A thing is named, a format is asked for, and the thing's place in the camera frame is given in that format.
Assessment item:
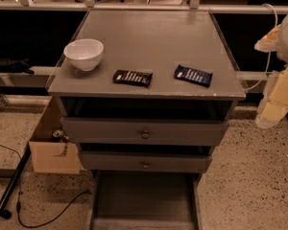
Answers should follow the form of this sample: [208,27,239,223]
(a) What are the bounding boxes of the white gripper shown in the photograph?
[254,14,288,129]

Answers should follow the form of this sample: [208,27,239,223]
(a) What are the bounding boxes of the black chocolate rxbar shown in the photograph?
[112,70,153,87]

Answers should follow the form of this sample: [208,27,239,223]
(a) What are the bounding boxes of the grey middle drawer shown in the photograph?
[80,151,212,173]

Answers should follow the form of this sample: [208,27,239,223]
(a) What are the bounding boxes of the grey drawer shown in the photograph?
[80,151,212,173]
[85,171,203,230]
[60,117,228,147]

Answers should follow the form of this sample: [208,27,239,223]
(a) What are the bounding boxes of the grey bottom drawer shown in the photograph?
[85,171,203,230]

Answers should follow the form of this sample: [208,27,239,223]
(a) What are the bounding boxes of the grey top drawer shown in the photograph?
[60,117,228,147]

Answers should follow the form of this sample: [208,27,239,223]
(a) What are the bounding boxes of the white ceramic bowl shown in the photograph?
[63,38,104,71]

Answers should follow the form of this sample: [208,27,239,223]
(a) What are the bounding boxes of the metal can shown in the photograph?
[52,129,64,139]

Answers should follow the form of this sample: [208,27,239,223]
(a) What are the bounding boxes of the cardboard box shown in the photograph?
[29,98,82,174]

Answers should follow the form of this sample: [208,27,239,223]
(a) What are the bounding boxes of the black object on ledge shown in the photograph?
[0,57,35,75]

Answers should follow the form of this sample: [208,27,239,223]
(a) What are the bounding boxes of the black bar on floor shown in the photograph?
[0,146,31,219]

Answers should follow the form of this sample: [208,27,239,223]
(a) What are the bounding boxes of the white cable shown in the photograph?
[243,3,279,92]

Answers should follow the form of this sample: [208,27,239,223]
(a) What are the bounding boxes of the black floor cable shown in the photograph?
[0,138,92,229]

